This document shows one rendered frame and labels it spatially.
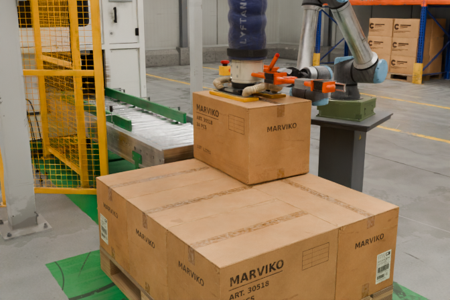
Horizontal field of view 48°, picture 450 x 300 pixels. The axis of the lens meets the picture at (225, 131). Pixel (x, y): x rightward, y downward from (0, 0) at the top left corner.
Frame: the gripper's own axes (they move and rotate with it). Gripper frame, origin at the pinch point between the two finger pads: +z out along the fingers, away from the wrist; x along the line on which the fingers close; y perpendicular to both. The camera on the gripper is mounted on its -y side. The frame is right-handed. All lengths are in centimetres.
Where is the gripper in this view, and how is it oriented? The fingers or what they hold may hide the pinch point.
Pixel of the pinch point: (279, 78)
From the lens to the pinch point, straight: 263.4
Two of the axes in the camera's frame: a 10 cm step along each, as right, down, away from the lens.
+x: 0.1, -9.7, -2.3
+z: -8.2, 1.3, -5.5
